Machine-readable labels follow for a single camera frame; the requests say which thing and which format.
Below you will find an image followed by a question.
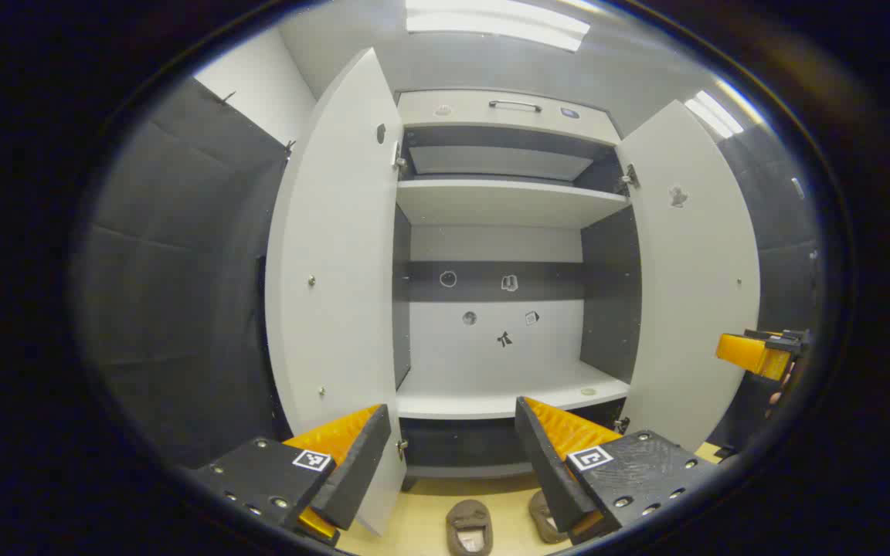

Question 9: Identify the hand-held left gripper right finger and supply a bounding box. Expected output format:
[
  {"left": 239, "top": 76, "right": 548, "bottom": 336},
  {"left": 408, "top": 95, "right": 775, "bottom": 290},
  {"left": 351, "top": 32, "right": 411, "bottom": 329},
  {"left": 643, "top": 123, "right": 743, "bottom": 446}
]
[{"left": 515, "top": 396, "right": 724, "bottom": 545}]

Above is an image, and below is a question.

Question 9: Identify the ceiling light panel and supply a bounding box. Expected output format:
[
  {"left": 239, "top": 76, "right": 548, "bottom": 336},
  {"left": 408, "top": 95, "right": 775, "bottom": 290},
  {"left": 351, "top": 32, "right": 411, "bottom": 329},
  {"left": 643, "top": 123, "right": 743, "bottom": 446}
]
[
  {"left": 405, "top": 0, "right": 591, "bottom": 53},
  {"left": 684, "top": 90, "right": 745, "bottom": 140}
]

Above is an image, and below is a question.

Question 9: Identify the brown slipper shoe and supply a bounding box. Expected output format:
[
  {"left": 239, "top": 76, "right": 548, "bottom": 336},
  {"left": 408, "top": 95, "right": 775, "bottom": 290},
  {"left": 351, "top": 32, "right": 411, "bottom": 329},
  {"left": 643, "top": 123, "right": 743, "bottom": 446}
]
[
  {"left": 528, "top": 489, "right": 569, "bottom": 544},
  {"left": 446, "top": 500, "right": 494, "bottom": 556}
]

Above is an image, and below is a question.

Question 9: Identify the white shoe cabinet door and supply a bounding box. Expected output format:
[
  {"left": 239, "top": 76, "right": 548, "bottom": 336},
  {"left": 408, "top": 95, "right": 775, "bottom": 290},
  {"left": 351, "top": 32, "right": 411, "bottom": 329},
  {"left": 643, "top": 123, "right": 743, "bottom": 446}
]
[
  {"left": 265, "top": 48, "right": 409, "bottom": 537},
  {"left": 617, "top": 100, "right": 761, "bottom": 453}
]

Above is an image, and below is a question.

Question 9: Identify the white cabinet shelf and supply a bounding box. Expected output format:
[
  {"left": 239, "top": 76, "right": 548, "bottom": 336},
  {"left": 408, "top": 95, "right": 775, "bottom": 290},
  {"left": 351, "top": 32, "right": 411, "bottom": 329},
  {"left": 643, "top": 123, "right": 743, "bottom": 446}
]
[
  {"left": 397, "top": 179, "right": 631, "bottom": 229},
  {"left": 396, "top": 361, "right": 631, "bottom": 420}
]

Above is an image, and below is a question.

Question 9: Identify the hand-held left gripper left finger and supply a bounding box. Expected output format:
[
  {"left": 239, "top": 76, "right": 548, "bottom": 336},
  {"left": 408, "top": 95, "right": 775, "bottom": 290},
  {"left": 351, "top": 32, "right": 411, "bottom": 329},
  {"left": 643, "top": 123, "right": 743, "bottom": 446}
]
[{"left": 196, "top": 404, "right": 392, "bottom": 548}]

